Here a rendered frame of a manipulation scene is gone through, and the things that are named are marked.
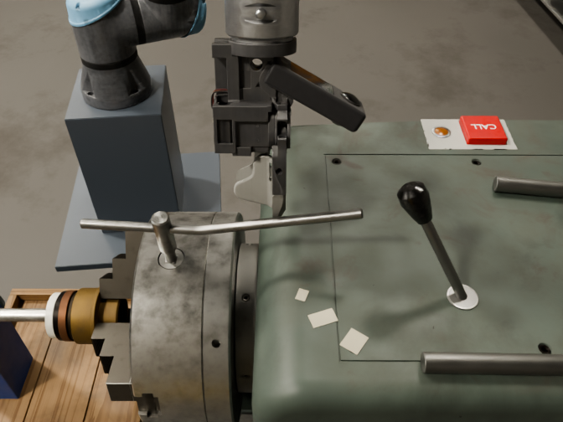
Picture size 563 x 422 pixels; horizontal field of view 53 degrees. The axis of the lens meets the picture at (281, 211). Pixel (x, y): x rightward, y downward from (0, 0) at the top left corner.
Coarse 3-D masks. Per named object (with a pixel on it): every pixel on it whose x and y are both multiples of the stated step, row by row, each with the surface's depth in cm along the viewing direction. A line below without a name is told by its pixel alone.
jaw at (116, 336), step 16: (96, 336) 79; (112, 336) 79; (128, 336) 79; (96, 352) 80; (112, 352) 77; (128, 352) 77; (112, 368) 74; (128, 368) 74; (112, 384) 73; (128, 384) 73; (112, 400) 75; (128, 400) 75; (144, 400) 72
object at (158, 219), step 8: (152, 216) 66; (160, 216) 66; (168, 216) 66; (152, 224) 66; (160, 224) 65; (168, 224) 66; (160, 232) 66; (168, 232) 67; (160, 240) 68; (168, 240) 68; (160, 248) 69; (168, 248) 69; (176, 248) 70; (168, 256) 71; (176, 256) 72
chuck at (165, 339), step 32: (192, 224) 77; (192, 256) 72; (160, 288) 70; (192, 288) 70; (160, 320) 69; (192, 320) 69; (160, 352) 69; (192, 352) 69; (160, 384) 70; (192, 384) 70; (160, 416) 74; (192, 416) 73
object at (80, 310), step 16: (80, 288) 84; (96, 288) 84; (64, 304) 82; (80, 304) 81; (96, 304) 81; (112, 304) 82; (64, 320) 81; (80, 320) 80; (96, 320) 81; (112, 320) 82; (64, 336) 82; (80, 336) 81
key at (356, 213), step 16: (80, 224) 67; (96, 224) 67; (112, 224) 67; (128, 224) 67; (144, 224) 67; (176, 224) 67; (208, 224) 67; (224, 224) 66; (240, 224) 65; (256, 224) 65; (272, 224) 64; (288, 224) 64
